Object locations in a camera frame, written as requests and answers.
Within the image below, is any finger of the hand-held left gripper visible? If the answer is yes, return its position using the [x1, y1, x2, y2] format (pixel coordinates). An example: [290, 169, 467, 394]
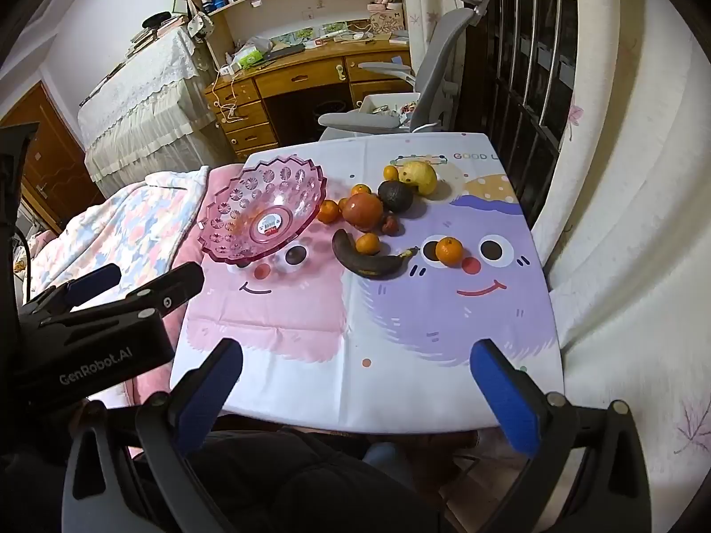
[22, 263, 122, 317]
[41, 261, 205, 335]

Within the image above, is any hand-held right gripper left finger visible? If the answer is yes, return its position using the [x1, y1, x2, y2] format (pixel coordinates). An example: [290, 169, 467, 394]
[61, 338, 244, 533]

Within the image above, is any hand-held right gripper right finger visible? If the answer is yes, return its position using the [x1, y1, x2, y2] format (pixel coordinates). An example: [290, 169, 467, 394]
[469, 338, 652, 533]

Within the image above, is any pink plastic bowl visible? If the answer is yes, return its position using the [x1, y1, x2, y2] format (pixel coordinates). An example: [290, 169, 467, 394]
[197, 156, 328, 265]

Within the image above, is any overripe dark banana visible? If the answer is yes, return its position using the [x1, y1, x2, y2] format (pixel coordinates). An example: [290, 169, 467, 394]
[332, 229, 420, 280]

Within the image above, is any red tomato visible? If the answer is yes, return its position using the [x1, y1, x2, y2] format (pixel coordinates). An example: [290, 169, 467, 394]
[341, 193, 384, 231]

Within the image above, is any dark avocado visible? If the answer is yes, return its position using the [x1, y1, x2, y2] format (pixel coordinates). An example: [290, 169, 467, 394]
[378, 180, 415, 213]

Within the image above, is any yellow apple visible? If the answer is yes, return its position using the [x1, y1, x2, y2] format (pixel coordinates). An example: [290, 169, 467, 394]
[399, 160, 439, 196]

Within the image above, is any floral blanket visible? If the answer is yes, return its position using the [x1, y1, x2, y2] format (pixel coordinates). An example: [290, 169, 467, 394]
[22, 165, 211, 303]

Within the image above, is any wooden door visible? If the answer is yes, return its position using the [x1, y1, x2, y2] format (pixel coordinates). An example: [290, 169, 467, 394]
[0, 82, 106, 234]

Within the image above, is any white lace cover cloth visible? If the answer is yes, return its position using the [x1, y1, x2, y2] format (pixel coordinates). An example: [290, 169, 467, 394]
[76, 22, 234, 190]

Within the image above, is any white floral curtain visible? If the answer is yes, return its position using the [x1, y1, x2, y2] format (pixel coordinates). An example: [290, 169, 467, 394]
[527, 0, 711, 533]
[400, 0, 490, 68]

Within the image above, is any green tissue pack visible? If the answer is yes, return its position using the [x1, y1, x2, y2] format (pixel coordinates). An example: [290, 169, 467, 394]
[232, 47, 270, 68]

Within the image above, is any wooden desk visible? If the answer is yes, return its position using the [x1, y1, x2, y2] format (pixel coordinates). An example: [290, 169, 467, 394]
[204, 33, 415, 161]

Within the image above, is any dark flat device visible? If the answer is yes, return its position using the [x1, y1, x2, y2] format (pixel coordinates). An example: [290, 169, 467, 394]
[261, 43, 306, 62]

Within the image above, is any white tray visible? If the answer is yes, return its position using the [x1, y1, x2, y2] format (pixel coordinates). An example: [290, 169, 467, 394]
[358, 91, 420, 119]

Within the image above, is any window with metal grille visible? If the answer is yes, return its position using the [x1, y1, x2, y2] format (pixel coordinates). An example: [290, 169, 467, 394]
[483, 0, 579, 228]

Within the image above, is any grey office chair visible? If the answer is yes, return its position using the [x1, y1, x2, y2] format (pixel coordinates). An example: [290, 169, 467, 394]
[318, 0, 492, 142]

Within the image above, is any decorated cardboard box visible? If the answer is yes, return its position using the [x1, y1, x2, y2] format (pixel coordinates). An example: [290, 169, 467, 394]
[369, 8, 409, 37]

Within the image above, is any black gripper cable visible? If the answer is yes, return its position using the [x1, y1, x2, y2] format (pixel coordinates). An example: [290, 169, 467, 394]
[11, 222, 34, 301]

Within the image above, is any white cable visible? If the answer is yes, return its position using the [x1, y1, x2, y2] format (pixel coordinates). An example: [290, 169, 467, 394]
[208, 69, 248, 126]

